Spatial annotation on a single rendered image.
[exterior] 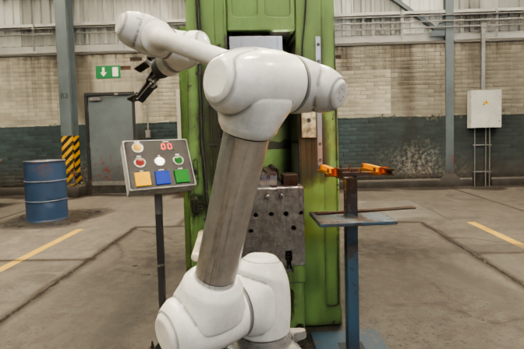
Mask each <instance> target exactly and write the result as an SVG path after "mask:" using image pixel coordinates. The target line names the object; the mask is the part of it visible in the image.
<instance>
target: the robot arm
mask: <svg viewBox="0 0 524 349"><path fill-rule="evenodd" d="M115 33H116V35H117V38H118V39H119V40H120V41H121V42H122V43H123V44H125V45H126V46H128V47H129V48H132V49H134V50H136V51H138V52H140V53H142V54H145V55H146V56H147V58H145V60H144V62H142V63H140V64H139V65H138V66H136V67H135V68H134V69H135V70H136V71H137V72H142V71H144V70H145V69H147V68H149V67H151V68H150V71H149V75H148V76H147V78H146V82H145V83H144V85H143V86H142V87H141V89H140V91H139V93H137V92H136V93H134V94H133V95H131V96H129V97H127V100H129V101H131V102H133V103H134V102H136V101H139V102H141V103H143V102H144V101H145V100H146V99H147V98H148V97H149V96H150V94H151V93H152V92H153V91H154V90H155V89H156V88H158V85H157V84H156V82H157V81H158V80H159V79H164V78H167V77H168V76H174V75H176V74H177V73H179V72H181V71H182V70H187V69H191V68H192V67H194V66H196V65H198V64H199V63H202V64H204V65H207V67H206V70H205V73H204V94H205V97H206V98H207V101H208V102H209V104H210V105H211V106H212V108H213V109H214V110H216V111H217V112H218V122H219V124H220V126H221V129H222V130H223V135H222V139H221V146H220V150H219V154H218V162H217V166H216V170H215V174H214V181H213V186H212V190H211V197H210V202H209V206H208V210H207V217H206V221H205V225H204V232H203V237H202V241H201V245H200V252H199V256H198V260H197V265H196V266H194V267H193V268H191V269H190V270H188V271H187V272H186V273H185V275H184V277H183V279H182V281H181V283H180V284H179V286H178V287H177V289H176V290H175V292H174V294H173V297H171V298H169V299H168V300H166V302H165V303H164V304H163V305H162V307H161V308H160V310H159V312H158V316H157V318H156V321H155V332H156V335H157V339H158V342H159V344H160V346H161V348H162V349H223V348H225V347H227V346H229V345H232V346H233V348H234V349H301V348H300V347H298V346H297V345H296V342H298V341H300V340H302V339H305V338H306V331H305V329H304V328H290V319H291V297H290V287H289V279H288V276H287V273H286V271H285V268H284V266H283V264H282V262H281V261H280V260H279V259H278V257H277V256H275V255H273V254H270V253H266V252H253V253H250V254H248V255H246V256H245V257H243V258H241V255H242V252H243V246H244V243H245V240H246V233H247V230H248V227H249V223H250V217H251V213H252V210H253V204H254V201H255V197H256V194H257V188H258V185H259V181H260V175H261V172H262V168H263V165H264V158H265V155H266V152H267V146H268V143H269V140H270V139H272V138H273V137H274V136H275V135H276V133H277V132H278V130H279V128H280V127H281V125H282V123H283V121H284V120H285V119H286V117H287V116H288V115H289V114H300V113H310V112H311V111H312V112H316V113H325V112H330V111H335V110H336V109H338V108H339V107H340V106H341V105H342V104H343V103H344V101H345V98H346V95H347V85H346V83H345V80H344V78H343V77H342V76H341V75H340V74H339V73H338V72H336V71H335V70H334V69H332V68H331V67H329V66H326V65H322V64H318V63H317V62H314V61H311V60H309V59H307V58H304V57H301V56H298V55H293V54H289V53H287V52H285V51H280V50H276V49H270V48H258V47H242V48H234V49H231V50H225V49H223V48H219V47H216V46H214V45H211V43H210V40H209V38H208V36H207V35H206V34H205V33H204V32H203V31H201V30H190V31H188V32H186V31H181V30H174V29H172V28H171V27H170V26H169V25H168V24H167V23H166V22H164V21H161V20H159V19H157V18H155V17H153V16H150V15H147V14H146V15H145V14H143V13H141V12H134V11H127V12H124V13H122V14H121V15H120V16H119V17H118V19H117V22H116V24H115ZM151 60H153V61H152V62H151ZM149 78H150V79H152V80H153V82H152V81H150V80H149Z"/></svg>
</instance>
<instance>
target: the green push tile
mask: <svg viewBox="0 0 524 349"><path fill-rule="evenodd" d="M174 176H175V183H176V184H178V183H187V182H190V179H189V173H188V169H182V170H174Z"/></svg>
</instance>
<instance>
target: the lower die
mask: <svg viewBox="0 0 524 349"><path fill-rule="evenodd" d="M263 169H264V170H265V171H266V172H267V174H261V175H260V181H259V185H258V187H265V186H270V185H277V173H276V172H275V171H272V170H271V169H270V168H269V167H264V166H263Z"/></svg>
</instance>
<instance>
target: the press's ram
mask: <svg viewBox="0 0 524 349"><path fill-rule="evenodd" d="M228 38H229V50H231V49H234V48H242V47H258V48H270V49H276V50H280V51H282V36H238V37H228Z"/></svg>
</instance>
